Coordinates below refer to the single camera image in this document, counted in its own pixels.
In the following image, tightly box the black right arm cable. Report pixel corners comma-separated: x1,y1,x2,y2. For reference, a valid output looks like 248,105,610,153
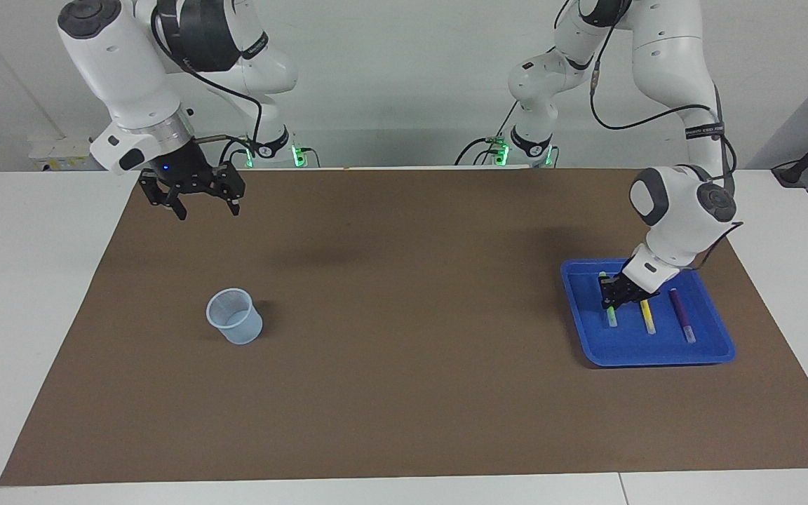
150,4,264,166

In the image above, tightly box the brown table mat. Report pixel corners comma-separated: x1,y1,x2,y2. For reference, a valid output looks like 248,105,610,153
0,167,808,487

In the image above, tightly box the translucent plastic cup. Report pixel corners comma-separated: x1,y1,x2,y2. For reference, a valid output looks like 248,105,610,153
206,288,264,345

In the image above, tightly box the black right arm strap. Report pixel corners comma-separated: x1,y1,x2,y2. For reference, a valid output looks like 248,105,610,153
240,31,270,61

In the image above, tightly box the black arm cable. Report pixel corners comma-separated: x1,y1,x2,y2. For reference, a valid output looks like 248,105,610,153
555,0,745,271
150,4,264,166

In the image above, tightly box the white power strip box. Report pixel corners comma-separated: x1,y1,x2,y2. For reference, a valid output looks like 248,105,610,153
28,137,107,172

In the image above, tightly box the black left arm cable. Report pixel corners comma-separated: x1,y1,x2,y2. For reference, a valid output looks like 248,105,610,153
555,0,745,271

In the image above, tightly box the blue plastic tray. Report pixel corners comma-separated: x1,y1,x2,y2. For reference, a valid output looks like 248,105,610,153
560,257,736,368

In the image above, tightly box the black base cable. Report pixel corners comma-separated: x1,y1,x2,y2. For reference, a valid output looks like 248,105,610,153
218,133,250,169
454,102,520,167

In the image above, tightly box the purple pen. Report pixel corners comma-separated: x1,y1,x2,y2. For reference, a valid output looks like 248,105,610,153
668,288,696,344

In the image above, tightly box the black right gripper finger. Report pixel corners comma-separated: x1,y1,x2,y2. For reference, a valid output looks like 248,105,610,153
139,172,187,220
206,163,245,216

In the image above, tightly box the green pen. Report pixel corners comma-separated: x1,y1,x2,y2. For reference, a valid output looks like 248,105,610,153
598,271,619,328

